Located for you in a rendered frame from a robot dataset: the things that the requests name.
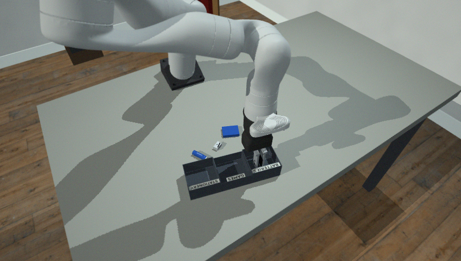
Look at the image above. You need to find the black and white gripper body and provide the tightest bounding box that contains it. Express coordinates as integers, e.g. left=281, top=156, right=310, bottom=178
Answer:
left=241, top=97, right=290, bottom=152

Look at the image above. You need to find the black three-compartment bin rack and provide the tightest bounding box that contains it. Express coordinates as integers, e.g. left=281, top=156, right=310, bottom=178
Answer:
left=184, top=146, right=282, bottom=200

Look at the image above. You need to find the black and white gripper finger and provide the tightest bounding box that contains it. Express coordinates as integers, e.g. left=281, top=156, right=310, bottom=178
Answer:
left=253, top=150, right=260, bottom=168
left=259, top=148, right=267, bottom=166

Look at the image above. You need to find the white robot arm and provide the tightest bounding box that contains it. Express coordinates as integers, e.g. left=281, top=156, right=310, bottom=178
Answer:
left=39, top=0, right=291, bottom=106

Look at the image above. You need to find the blue aa battery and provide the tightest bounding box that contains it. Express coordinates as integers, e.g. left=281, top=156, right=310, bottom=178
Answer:
left=192, top=150, right=208, bottom=159

